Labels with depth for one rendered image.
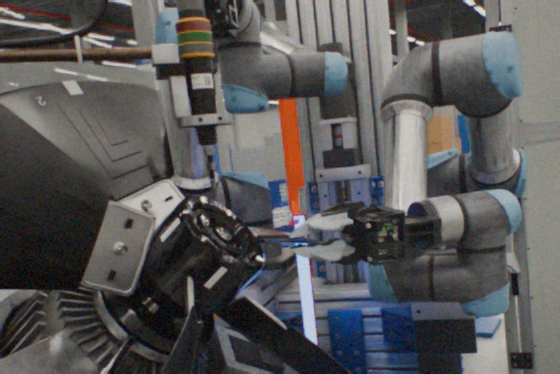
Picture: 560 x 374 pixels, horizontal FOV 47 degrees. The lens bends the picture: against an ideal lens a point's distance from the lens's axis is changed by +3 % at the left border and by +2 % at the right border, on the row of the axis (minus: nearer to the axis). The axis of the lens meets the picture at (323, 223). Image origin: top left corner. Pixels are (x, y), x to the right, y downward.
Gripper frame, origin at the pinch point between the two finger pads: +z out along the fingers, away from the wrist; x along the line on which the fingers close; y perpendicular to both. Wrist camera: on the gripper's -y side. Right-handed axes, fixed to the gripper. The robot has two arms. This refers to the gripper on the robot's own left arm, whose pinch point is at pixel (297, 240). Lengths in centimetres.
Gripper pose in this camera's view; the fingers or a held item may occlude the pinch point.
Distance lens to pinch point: 90.5
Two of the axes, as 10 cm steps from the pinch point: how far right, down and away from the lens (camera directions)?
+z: -9.2, 1.4, -3.7
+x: 0.6, 9.8, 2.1
